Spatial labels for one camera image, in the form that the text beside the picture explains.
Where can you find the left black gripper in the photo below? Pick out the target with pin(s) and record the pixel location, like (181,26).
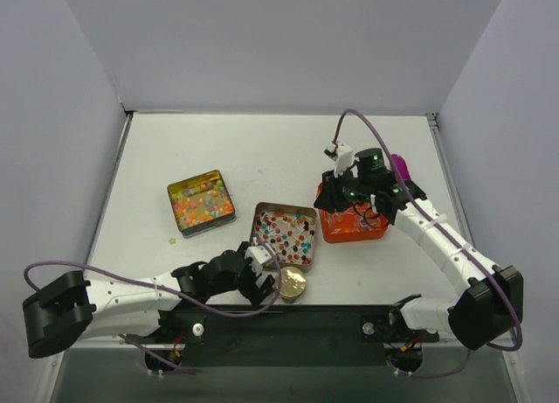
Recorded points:
(251,283)

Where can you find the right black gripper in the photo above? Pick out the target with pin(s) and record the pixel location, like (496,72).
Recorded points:
(331,193)

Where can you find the beige tin with lollipops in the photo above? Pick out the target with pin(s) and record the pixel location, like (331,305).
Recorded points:
(289,230)

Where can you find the clear glass jar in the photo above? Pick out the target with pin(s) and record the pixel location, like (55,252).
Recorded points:
(291,293)

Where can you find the gold jar lid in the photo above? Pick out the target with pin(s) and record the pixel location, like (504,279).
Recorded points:
(292,276)

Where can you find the purple plastic scoop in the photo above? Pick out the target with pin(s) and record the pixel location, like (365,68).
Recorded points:
(401,166)

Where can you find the gold tin with star candies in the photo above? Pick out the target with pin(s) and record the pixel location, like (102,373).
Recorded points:
(201,203)

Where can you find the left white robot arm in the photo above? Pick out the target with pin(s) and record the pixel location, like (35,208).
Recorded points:
(88,302)

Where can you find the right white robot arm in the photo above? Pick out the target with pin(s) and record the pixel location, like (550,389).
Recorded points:
(489,298)

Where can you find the orange tray with lollipops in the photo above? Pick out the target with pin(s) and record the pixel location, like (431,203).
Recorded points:
(358,223)

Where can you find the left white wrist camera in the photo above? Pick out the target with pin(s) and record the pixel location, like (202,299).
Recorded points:
(259,257)

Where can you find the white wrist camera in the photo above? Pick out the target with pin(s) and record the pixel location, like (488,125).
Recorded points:
(342,156)
(259,257)

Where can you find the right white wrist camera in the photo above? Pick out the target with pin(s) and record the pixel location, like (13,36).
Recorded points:
(342,156)

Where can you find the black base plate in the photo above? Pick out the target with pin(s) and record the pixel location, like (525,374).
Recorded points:
(285,336)

